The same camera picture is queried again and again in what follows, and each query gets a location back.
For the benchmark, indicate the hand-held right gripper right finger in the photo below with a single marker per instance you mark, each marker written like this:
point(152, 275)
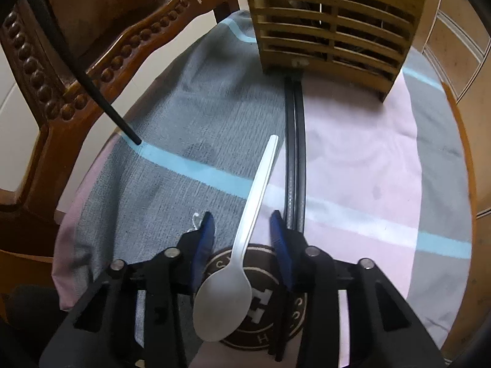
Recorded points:
point(278, 234)

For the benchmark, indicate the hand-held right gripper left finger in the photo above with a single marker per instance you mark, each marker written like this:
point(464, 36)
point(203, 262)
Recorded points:
point(207, 234)

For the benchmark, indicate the carved wooden chair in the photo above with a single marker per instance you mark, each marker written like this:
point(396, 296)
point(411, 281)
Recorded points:
point(57, 84)

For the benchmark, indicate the kitchen counter cabinets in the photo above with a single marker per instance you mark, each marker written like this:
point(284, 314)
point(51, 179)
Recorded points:
point(452, 46)

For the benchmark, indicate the wooden slatted utensil holder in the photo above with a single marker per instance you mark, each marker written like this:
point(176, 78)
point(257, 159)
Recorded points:
point(326, 19)

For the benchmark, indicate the white plastic spoon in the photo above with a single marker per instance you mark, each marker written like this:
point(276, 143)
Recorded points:
point(222, 306)

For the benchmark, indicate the pink grey striped cloth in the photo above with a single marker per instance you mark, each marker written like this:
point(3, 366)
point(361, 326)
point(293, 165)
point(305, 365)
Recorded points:
point(364, 153)

